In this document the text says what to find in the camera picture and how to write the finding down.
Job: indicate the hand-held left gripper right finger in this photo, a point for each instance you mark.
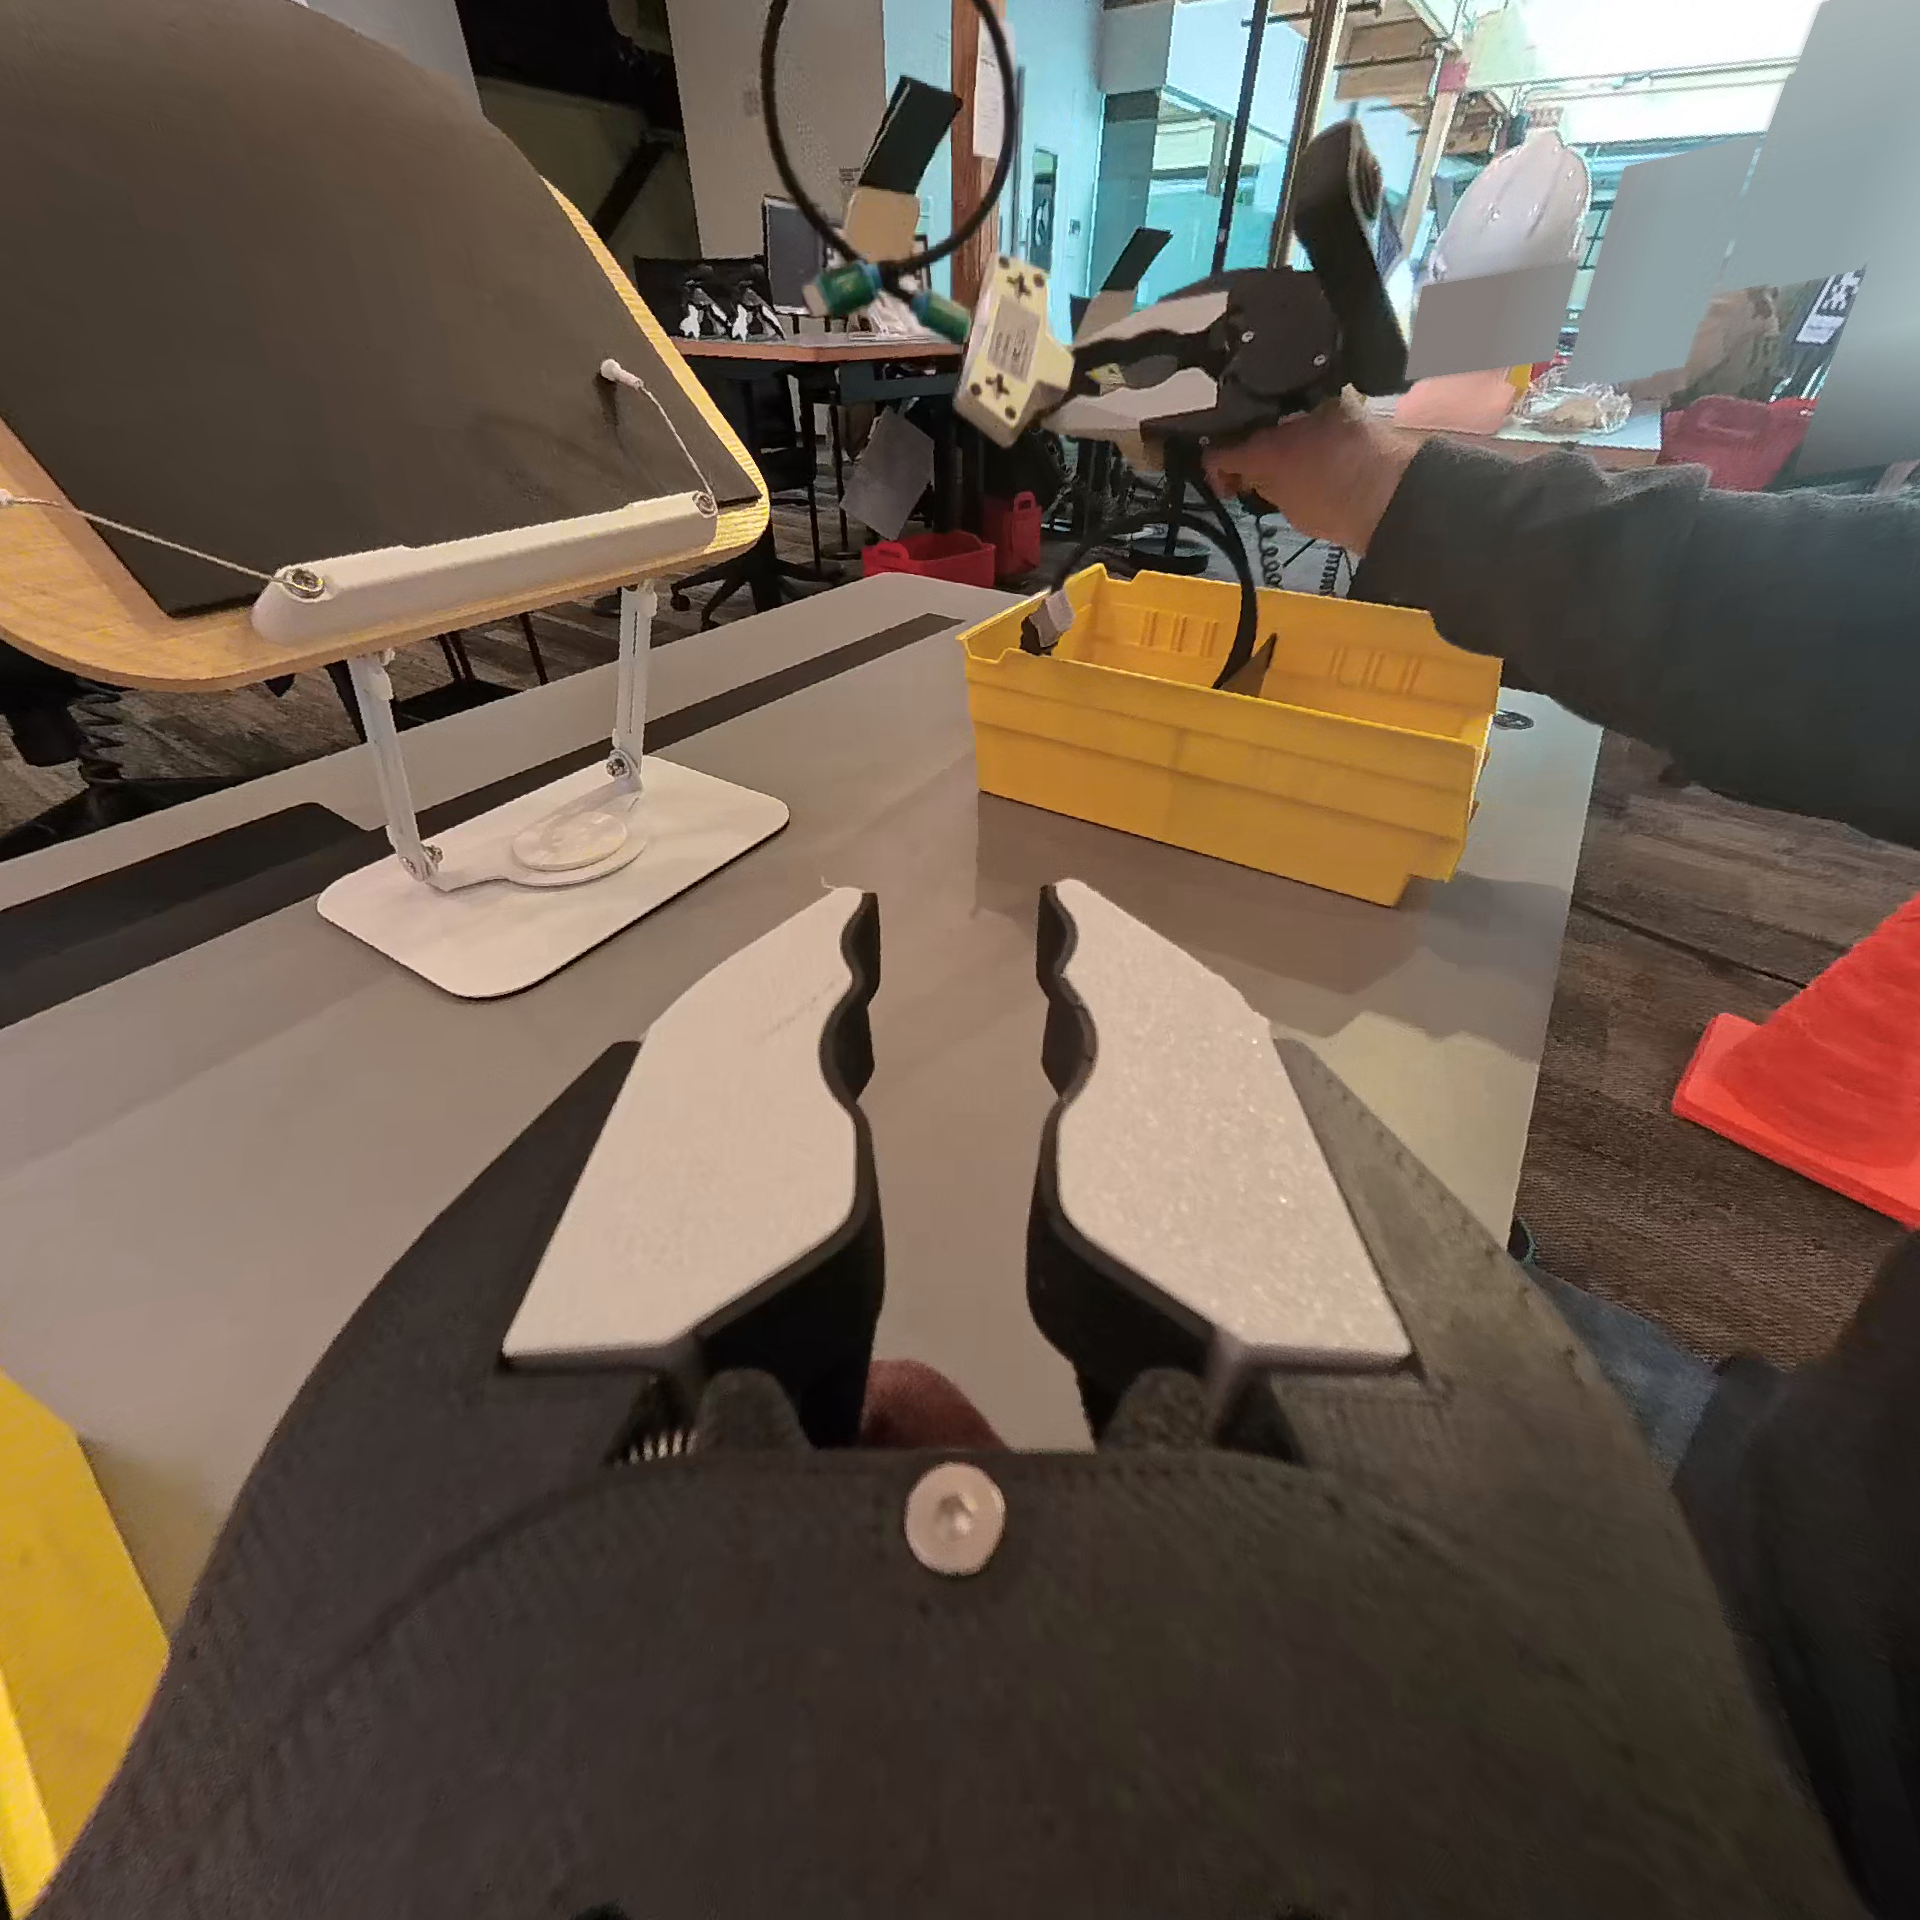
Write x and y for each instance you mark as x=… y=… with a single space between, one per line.
x=1215 y=1187

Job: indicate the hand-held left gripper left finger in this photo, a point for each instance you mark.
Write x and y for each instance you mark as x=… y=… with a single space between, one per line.
x=691 y=1171

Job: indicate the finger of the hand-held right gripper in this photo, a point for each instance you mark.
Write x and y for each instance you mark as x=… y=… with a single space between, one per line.
x=1177 y=326
x=1146 y=405

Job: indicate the yellow plastic bin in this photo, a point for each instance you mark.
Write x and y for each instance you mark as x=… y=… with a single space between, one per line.
x=61 y=1652
x=1200 y=781

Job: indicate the person's right forearm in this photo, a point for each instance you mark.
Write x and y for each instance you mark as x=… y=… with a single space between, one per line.
x=1651 y=632

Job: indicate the red plastic container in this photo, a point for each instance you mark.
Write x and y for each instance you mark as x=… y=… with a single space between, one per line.
x=1017 y=534

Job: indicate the red floor bin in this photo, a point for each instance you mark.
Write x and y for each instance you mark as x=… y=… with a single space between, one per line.
x=933 y=564

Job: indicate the white helmet on mannequin head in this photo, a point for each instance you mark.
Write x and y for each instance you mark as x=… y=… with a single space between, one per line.
x=1515 y=195

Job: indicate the clear plastic bag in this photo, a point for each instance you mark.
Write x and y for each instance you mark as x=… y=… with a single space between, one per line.
x=1579 y=411

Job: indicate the background board stand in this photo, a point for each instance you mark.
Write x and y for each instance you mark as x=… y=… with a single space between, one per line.
x=898 y=151

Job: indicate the wood-top background desk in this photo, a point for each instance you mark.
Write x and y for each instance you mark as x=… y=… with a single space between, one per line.
x=812 y=347

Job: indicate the red bag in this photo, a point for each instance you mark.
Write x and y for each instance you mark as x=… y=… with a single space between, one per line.
x=1742 y=442

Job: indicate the person's dark hoodie torso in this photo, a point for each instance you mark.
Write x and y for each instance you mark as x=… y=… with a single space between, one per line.
x=1829 y=1576

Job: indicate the wooden book stand white base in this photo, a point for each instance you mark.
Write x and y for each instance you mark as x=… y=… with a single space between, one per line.
x=300 y=301

